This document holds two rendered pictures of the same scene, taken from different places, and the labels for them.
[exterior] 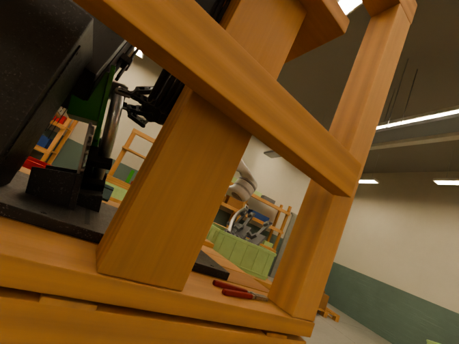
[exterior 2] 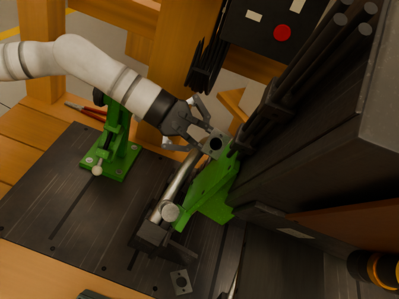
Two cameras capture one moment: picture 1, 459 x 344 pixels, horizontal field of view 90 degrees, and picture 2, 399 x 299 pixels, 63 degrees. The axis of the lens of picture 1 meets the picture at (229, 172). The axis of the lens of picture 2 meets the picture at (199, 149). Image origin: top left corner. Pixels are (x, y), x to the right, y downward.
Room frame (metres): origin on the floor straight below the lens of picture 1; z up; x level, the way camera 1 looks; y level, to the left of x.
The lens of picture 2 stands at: (1.06, 0.60, 1.65)
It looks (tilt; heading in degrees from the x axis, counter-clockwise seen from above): 43 degrees down; 209
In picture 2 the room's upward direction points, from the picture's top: 22 degrees clockwise
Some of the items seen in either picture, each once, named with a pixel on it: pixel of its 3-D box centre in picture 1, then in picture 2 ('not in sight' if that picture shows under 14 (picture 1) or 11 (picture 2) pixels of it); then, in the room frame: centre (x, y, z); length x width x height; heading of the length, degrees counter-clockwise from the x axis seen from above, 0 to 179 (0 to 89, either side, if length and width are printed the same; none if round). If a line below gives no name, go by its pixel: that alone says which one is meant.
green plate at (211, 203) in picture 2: (92, 99); (225, 183); (0.63, 0.44, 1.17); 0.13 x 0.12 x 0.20; 120
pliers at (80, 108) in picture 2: (244, 293); (87, 110); (0.56, -0.14, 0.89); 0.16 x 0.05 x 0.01; 122
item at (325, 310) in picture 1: (310, 295); not in sight; (5.87, -3.05, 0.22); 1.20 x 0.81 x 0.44; 15
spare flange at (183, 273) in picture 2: not in sight; (181, 282); (0.71, 0.49, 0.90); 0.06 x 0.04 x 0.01; 63
